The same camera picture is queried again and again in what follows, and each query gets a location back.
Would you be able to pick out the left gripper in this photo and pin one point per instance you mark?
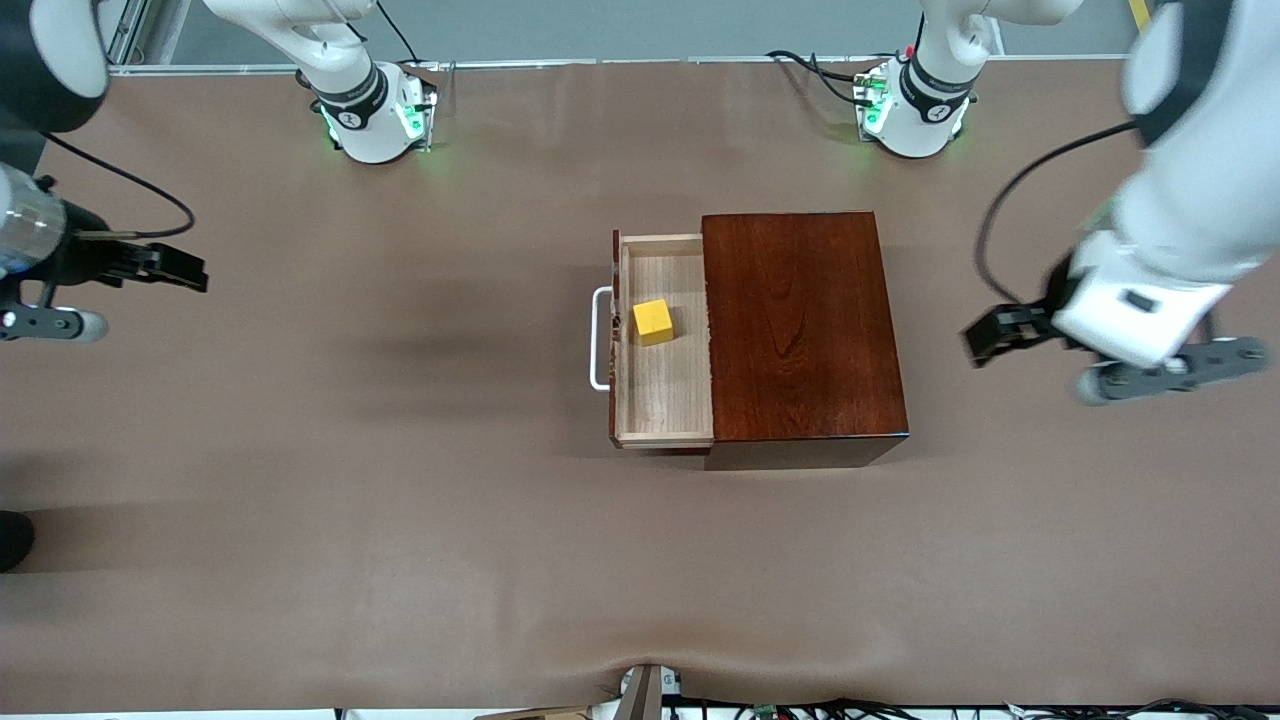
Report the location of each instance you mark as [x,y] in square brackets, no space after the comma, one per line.
[1040,316]

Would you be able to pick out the yellow cube block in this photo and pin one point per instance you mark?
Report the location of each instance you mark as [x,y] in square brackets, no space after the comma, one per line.
[653,320]

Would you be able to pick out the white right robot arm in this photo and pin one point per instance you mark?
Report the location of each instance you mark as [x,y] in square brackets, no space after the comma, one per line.
[365,115]

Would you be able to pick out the dark brown wooden cabinet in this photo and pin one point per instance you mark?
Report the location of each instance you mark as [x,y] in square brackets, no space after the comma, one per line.
[800,330]

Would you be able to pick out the black round object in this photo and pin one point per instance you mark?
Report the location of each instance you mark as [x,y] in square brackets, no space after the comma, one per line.
[12,540]

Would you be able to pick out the brown table cover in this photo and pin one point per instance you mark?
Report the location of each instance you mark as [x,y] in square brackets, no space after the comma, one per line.
[300,560]

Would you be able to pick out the cardboard piece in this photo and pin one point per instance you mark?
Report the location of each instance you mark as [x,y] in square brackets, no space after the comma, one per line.
[540,715]

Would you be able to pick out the aluminium frame strut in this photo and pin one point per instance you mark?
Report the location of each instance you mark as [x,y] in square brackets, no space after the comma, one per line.
[125,30]

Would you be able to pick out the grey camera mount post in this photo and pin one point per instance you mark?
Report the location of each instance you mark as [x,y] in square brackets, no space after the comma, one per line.
[640,695]

